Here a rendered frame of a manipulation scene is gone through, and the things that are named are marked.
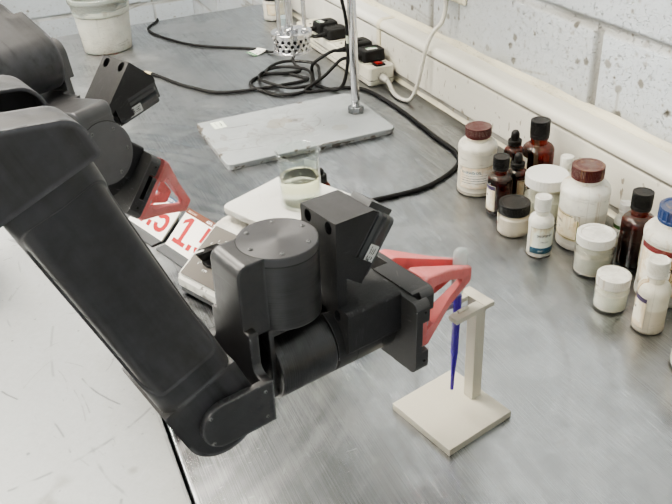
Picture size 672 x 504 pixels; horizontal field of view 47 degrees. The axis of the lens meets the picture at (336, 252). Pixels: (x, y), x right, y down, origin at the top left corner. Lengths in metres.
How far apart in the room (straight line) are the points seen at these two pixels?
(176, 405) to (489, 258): 0.58
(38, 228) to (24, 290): 0.64
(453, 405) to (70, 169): 0.48
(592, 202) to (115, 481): 0.62
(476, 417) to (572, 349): 0.16
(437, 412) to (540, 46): 0.66
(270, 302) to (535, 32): 0.82
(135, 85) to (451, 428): 0.45
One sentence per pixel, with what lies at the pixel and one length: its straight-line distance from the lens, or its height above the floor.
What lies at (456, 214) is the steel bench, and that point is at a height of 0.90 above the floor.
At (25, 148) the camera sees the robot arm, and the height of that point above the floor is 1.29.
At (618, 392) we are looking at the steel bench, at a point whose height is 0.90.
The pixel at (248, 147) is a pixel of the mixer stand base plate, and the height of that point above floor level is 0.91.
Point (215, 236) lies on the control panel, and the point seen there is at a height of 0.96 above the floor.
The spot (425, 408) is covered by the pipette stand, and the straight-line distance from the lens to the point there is 0.77.
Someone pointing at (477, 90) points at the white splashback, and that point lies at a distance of 1.32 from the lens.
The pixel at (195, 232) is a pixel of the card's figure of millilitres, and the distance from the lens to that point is 1.04.
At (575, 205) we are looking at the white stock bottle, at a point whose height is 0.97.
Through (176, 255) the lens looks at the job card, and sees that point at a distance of 1.04.
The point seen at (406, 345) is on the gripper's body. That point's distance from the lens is 0.61.
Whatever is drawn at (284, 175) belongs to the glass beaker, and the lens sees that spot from 0.91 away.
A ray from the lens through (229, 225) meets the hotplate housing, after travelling 0.96.
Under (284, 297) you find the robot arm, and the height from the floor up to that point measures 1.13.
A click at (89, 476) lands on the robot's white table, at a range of 0.77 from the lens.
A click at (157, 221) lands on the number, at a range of 1.10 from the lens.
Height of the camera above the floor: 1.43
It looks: 32 degrees down
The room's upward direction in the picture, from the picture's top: 4 degrees counter-clockwise
